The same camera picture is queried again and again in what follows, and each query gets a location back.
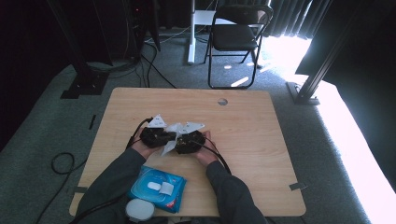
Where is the white round lid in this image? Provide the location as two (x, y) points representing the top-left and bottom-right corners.
(124, 197), (156, 222)

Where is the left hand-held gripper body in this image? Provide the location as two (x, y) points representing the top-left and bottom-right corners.
(138, 113), (171, 149)

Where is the person's left hand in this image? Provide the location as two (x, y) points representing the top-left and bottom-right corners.
(130, 135), (157, 161)

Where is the white wet wipe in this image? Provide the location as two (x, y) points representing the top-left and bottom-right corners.
(160, 121), (189, 157)

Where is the dark equipment rack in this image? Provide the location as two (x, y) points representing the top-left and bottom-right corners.
(122, 0), (162, 62)

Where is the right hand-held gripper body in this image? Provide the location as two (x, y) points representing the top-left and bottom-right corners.
(174, 121), (206, 155)

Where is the black folding chair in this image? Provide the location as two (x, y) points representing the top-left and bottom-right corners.
(203, 4), (276, 91)

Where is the black looped floor cable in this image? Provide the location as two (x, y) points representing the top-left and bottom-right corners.
(35, 151), (91, 224)

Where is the grey pleated curtain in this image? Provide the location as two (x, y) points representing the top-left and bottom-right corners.
(264, 0), (334, 40)

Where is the person's right hand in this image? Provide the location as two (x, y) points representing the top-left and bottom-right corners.
(193, 130), (221, 168)

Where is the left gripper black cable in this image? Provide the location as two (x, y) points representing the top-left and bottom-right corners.
(67, 116), (155, 224)

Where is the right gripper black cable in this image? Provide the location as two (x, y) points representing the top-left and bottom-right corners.
(199, 135), (233, 176)

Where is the black metal stand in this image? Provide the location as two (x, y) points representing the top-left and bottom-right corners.
(46, 0), (110, 100)
(285, 0), (362, 106)

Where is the blue wet wipe pack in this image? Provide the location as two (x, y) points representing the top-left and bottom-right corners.
(127, 164), (188, 215)

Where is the white desk leg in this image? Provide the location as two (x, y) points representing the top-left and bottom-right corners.
(186, 0), (219, 66)

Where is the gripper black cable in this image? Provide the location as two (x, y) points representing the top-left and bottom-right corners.
(67, 116), (155, 224)
(199, 135), (233, 176)

